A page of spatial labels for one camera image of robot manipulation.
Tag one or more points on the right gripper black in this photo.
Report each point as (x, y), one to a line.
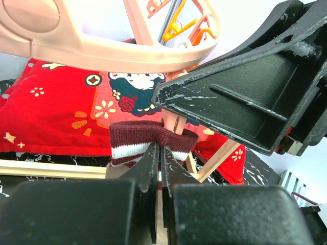
(310, 128)

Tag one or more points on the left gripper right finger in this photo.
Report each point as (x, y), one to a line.
(180, 193)

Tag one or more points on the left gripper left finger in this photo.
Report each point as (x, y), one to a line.
(142, 205)

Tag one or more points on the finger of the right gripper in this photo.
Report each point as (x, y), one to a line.
(254, 104)
(287, 30)

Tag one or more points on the beige sock maroon striped cuff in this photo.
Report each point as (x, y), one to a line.
(130, 139)

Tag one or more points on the pink clip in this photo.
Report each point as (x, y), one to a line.
(171, 121)

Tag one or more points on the pink round clip hanger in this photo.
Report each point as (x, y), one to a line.
(45, 30)

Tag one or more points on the orange clip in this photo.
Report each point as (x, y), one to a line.
(174, 29)

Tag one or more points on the red cartoon patterned blanket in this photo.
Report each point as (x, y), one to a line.
(55, 109)

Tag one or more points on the wooden clothes rack frame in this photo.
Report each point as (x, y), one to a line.
(54, 170)

